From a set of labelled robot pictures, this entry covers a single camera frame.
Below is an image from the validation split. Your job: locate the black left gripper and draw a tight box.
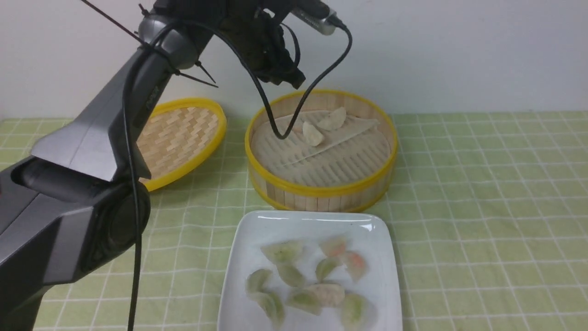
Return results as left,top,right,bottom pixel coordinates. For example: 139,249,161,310
219,0,306,89

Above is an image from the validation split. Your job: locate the white dumpling back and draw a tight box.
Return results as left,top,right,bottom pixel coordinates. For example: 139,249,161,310
317,107,347,131

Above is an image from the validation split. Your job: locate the white dumpling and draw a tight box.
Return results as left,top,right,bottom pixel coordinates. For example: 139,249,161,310
302,121,325,147
317,107,347,131
305,282,346,308

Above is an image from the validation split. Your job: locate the white dumpling front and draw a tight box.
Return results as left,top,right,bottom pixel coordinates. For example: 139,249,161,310
302,121,325,147

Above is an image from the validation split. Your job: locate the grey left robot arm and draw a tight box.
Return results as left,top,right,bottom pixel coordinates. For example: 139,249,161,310
1,0,305,331

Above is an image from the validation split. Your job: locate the white square plate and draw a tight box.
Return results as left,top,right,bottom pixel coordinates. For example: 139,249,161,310
217,210,404,331

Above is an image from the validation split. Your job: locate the yellow-rimmed bamboo steamer lid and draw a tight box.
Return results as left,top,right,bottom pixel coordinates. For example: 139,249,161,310
137,98,227,191

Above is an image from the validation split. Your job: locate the yellow-rimmed bamboo steamer basket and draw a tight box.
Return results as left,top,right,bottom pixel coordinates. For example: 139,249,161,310
244,90,398,212

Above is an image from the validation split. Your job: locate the green dumpling top left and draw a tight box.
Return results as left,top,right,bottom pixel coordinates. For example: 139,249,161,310
260,240,304,265

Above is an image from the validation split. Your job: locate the green dumpling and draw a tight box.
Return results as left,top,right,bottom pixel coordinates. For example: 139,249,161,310
315,257,341,283
340,292,369,331
277,263,306,288
285,289,323,316
249,291,285,331
245,268,273,295
260,240,304,265

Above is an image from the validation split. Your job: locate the pink dumpling top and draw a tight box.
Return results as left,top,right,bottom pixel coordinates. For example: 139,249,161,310
319,235,347,257

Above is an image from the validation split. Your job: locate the pink dumpling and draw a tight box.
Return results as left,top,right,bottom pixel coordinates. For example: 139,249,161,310
319,235,347,257
341,251,368,283

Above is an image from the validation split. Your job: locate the green dumpling centre left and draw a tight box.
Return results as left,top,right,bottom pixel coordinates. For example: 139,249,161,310
277,263,306,288

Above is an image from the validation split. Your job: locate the green dumpling far left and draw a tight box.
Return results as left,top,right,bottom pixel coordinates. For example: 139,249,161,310
245,268,273,295

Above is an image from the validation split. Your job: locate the pink dumpling right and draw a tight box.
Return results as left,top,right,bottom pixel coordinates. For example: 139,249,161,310
341,251,368,283

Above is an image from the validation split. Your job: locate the green dumpling bottom left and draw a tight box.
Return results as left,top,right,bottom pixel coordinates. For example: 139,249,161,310
249,291,285,331

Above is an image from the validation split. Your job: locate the white dumpling lower middle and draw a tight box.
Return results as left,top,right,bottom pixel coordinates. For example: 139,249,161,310
305,282,346,308

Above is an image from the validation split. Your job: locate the green dumpling lower middle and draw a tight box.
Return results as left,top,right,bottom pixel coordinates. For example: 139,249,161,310
285,289,323,316

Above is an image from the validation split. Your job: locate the green checkered tablecloth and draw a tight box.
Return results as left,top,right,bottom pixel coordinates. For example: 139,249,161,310
0,112,588,331

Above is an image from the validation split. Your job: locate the green dumpling bottom right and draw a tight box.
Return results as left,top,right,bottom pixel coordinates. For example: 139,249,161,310
340,292,369,331

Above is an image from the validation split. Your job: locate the black camera cable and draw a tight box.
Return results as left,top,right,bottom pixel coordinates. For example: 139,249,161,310
122,17,353,331

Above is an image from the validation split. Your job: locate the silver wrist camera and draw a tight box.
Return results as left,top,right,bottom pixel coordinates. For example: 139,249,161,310
291,0,337,35

